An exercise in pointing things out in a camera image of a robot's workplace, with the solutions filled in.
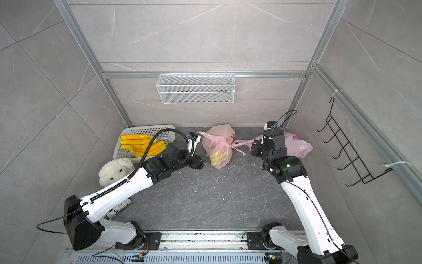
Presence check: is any black wire hook rack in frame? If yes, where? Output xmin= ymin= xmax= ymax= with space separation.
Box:
xmin=317 ymin=97 xmax=393 ymax=187

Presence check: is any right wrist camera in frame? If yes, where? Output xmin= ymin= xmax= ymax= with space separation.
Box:
xmin=264 ymin=121 xmax=278 ymax=130

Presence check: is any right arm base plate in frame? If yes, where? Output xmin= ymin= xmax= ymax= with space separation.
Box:
xmin=242 ymin=232 xmax=281 ymax=251

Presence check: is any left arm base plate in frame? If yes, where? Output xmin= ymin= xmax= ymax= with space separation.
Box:
xmin=114 ymin=232 xmax=162 ymax=250

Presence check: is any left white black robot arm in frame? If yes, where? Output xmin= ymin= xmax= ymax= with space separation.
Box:
xmin=61 ymin=132 xmax=207 ymax=251

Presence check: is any orange yellow banana bunch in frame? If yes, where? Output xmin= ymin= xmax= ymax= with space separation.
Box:
xmin=119 ymin=134 xmax=167 ymax=157

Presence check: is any white plastic basket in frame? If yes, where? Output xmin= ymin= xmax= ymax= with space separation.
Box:
xmin=113 ymin=124 xmax=175 ymax=164

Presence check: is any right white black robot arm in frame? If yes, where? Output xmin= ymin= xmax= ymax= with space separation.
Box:
xmin=250 ymin=120 xmax=358 ymax=264

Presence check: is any white wire mesh shelf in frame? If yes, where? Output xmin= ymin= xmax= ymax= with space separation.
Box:
xmin=156 ymin=73 xmax=236 ymax=104

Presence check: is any pink strawberry plastic bag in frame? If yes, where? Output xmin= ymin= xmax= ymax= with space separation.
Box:
xmin=232 ymin=133 xmax=313 ymax=158

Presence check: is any white plush toy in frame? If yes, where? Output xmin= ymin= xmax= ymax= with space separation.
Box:
xmin=98 ymin=158 xmax=134 ymax=187

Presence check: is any pink plastic bag front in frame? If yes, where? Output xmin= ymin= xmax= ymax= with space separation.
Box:
xmin=198 ymin=124 xmax=246 ymax=169

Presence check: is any aluminium mounting rail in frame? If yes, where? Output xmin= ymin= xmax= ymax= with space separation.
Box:
xmin=62 ymin=230 xmax=305 ymax=264

